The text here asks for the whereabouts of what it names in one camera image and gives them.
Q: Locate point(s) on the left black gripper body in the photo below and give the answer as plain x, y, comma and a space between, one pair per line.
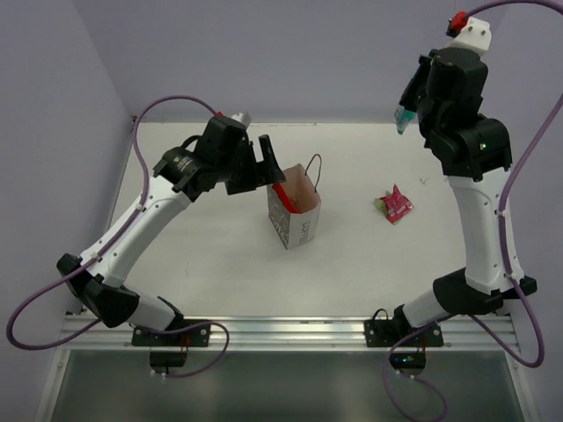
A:
253, 167

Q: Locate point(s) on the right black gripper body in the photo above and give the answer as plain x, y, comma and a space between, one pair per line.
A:
413, 94

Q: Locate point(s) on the teal candy packet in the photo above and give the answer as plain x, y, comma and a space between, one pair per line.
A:
402, 118

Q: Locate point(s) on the red snack packet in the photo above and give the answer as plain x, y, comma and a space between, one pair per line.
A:
289, 203

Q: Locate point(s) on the grey paper coffee bag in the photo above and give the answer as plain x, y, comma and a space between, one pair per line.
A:
302, 185

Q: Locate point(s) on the pink small snack packet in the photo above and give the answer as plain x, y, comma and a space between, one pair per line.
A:
394, 205

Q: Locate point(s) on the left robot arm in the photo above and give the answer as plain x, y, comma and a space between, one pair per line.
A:
97, 276

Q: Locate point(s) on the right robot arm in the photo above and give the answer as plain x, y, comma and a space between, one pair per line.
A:
425, 309

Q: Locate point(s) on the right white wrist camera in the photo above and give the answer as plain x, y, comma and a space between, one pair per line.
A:
469, 33

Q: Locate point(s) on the aluminium front rail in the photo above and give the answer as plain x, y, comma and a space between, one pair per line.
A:
303, 334

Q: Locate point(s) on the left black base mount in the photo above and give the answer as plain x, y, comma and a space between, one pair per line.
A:
173, 344

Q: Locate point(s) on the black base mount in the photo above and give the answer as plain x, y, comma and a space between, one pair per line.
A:
173, 344
383, 330

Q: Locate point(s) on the left aluminium side rail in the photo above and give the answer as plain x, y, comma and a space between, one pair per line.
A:
108, 183

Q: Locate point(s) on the aluminium side rail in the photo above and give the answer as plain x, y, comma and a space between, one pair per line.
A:
472, 159
108, 183

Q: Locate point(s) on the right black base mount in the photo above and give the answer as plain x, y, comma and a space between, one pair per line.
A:
383, 330

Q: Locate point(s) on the right aluminium side rail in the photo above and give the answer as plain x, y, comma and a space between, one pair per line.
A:
472, 159

